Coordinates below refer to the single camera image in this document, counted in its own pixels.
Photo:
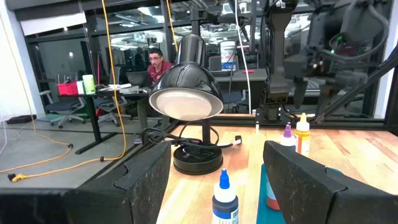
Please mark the white roller blind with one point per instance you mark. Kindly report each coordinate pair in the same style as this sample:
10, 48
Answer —
53, 24

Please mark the blue cap food coloring bottle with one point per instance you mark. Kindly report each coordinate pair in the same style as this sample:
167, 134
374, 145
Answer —
225, 205

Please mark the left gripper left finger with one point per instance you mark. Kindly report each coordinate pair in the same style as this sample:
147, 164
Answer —
140, 186

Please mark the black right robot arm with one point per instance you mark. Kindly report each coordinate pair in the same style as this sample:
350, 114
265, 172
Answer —
276, 46

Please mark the person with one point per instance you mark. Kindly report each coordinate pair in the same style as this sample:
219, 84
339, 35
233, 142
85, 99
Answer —
158, 68

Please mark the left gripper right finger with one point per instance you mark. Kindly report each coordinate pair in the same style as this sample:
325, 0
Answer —
304, 193

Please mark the teal plastic bin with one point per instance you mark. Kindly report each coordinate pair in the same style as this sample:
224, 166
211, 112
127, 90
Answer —
261, 202

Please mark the white and blue canister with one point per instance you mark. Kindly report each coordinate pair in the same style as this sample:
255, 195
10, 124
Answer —
228, 53

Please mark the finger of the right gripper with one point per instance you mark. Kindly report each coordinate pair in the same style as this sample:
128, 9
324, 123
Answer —
325, 99
300, 91

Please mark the black laptop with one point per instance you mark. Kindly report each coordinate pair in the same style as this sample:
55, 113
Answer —
136, 79

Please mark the black office desk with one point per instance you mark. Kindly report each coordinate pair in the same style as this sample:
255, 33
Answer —
92, 118

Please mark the purple cap food coloring bottle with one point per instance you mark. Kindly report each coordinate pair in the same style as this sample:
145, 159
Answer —
287, 138

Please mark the red plastic box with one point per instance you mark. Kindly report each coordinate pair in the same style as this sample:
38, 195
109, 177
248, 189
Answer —
67, 88

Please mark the green cup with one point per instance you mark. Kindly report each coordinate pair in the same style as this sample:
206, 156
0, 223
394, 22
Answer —
89, 84

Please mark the grey office chair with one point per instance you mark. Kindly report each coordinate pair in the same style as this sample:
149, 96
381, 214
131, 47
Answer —
109, 104
62, 107

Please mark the black floor mat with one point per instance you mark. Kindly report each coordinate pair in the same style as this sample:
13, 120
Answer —
21, 119

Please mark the red cap food coloring bottle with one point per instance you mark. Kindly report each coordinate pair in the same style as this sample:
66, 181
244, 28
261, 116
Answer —
273, 199

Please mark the black desk lamp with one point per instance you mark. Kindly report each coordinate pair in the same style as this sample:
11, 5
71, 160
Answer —
186, 77

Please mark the grey desk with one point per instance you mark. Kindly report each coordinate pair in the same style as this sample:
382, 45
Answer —
239, 75

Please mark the yellow cap food coloring bottle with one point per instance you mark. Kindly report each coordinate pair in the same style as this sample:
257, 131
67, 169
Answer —
302, 137

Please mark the red marker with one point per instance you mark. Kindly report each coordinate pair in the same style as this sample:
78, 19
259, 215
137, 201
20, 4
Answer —
248, 71

